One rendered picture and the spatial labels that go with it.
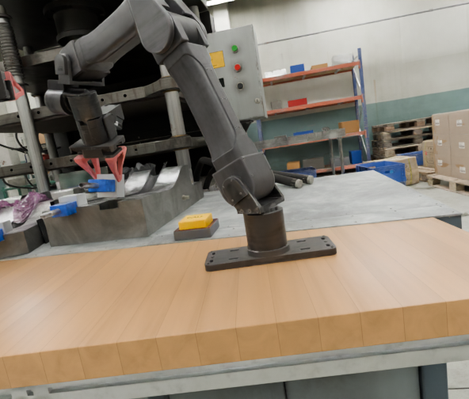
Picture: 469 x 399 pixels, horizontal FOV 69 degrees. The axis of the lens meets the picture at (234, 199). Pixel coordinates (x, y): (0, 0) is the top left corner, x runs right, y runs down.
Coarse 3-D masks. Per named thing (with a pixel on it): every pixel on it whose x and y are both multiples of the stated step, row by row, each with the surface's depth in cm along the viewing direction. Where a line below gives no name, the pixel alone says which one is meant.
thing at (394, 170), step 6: (372, 162) 457; (378, 162) 457; (384, 162) 456; (390, 162) 439; (396, 162) 421; (360, 168) 440; (366, 168) 417; (372, 168) 401; (378, 168) 401; (384, 168) 401; (390, 168) 401; (396, 168) 401; (402, 168) 400; (384, 174) 402; (390, 174) 402; (396, 174) 402; (402, 174) 402; (396, 180) 403; (402, 180) 402
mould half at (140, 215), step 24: (168, 168) 108; (96, 192) 105; (168, 192) 93; (192, 192) 114; (72, 216) 81; (96, 216) 80; (120, 216) 79; (144, 216) 78; (168, 216) 91; (72, 240) 82; (96, 240) 81
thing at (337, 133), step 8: (344, 128) 416; (296, 136) 421; (304, 136) 420; (312, 136) 420; (320, 136) 419; (328, 136) 419; (336, 136) 418; (256, 144) 426; (264, 144) 425; (272, 144) 425; (280, 144) 424; (288, 144) 423; (344, 168) 430
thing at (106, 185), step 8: (104, 176) 79; (112, 176) 79; (80, 184) 70; (88, 184) 71; (96, 184) 74; (104, 184) 75; (112, 184) 78; (120, 184) 80; (104, 192) 79; (112, 192) 79; (120, 192) 80
